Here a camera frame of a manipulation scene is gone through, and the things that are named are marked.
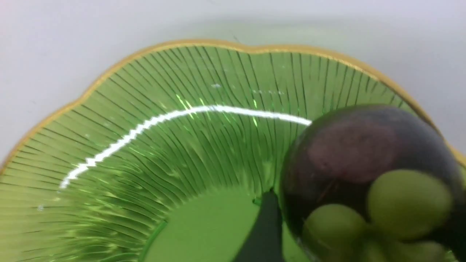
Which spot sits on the dark purple mangosteen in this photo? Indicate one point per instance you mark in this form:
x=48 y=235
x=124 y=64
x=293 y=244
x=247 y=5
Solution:
x=374 y=183

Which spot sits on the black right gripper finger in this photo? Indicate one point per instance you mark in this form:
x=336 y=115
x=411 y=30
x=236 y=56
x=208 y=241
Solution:
x=264 y=242

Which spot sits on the green glass leaf plate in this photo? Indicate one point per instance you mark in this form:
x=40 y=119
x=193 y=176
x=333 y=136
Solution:
x=166 y=156

